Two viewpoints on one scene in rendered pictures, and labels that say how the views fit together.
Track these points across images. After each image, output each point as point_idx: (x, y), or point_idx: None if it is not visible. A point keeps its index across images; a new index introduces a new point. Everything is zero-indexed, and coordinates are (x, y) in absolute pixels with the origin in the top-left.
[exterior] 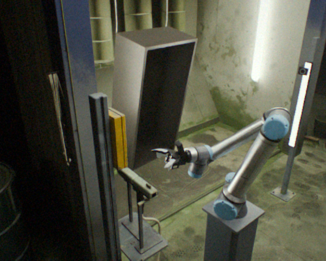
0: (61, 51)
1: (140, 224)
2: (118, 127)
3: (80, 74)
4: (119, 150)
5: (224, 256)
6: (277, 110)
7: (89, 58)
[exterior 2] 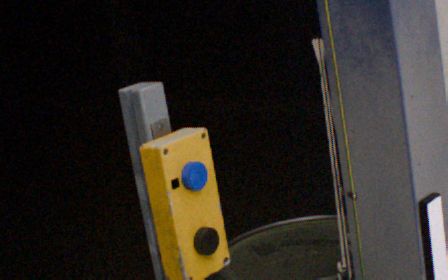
0: None
1: None
2: (151, 173)
3: (358, 48)
4: (160, 231)
5: None
6: None
7: (378, 10)
